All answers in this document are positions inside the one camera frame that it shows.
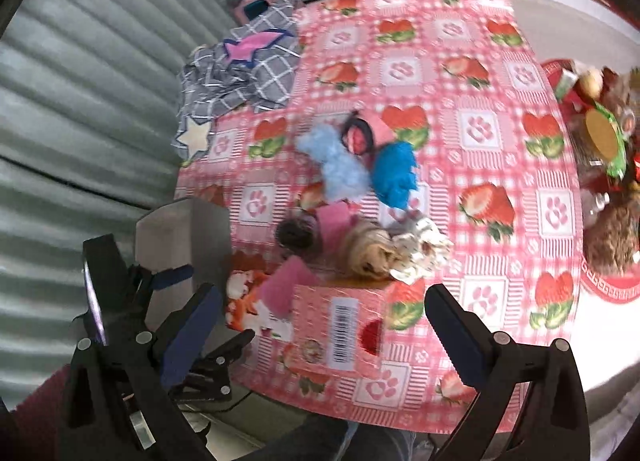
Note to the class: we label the dark blue fluffy cloth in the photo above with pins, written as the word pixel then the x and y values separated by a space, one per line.
pixel 392 176

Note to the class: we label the pink rolled cloth black band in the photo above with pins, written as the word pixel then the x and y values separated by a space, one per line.
pixel 357 138

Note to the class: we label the brown fuzzy item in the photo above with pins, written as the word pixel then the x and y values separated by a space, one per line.
pixel 612 236

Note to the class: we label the pink sponge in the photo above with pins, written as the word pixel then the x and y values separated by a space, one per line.
pixel 332 226
pixel 282 286

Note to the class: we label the light blue fluffy cloth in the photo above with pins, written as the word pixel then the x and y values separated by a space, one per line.
pixel 335 161

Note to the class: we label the red box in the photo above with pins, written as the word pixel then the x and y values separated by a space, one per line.
pixel 555 76

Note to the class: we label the pink cardboard box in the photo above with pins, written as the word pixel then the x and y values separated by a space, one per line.
pixel 350 326

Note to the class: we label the dark fuzzy ball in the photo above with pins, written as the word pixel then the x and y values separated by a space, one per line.
pixel 295 238

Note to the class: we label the red patterned tray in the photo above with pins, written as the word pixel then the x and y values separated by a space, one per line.
pixel 610 287

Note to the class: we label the orange and white plush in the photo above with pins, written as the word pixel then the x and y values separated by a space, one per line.
pixel 245 301

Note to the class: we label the pink strawberry print tablecloth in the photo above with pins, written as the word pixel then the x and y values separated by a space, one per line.
pixel 450 141

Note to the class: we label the beige rolled cloth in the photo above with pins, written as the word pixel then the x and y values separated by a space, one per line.
pixel 365 251

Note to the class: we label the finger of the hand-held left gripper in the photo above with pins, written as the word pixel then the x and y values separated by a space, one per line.
pixel 172 276
pixel 220 366

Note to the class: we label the grey checked star blanket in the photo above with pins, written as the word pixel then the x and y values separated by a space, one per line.
pixel 260 76

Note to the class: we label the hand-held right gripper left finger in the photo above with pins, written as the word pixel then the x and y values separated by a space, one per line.
pixel 192 336

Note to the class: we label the white floral cloth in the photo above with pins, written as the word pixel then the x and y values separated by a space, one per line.
pixel 420 246

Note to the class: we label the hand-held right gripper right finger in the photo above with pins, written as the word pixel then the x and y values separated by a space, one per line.
pixel 457 336

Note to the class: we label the grey box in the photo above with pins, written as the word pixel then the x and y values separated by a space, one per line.
pixel 185 236

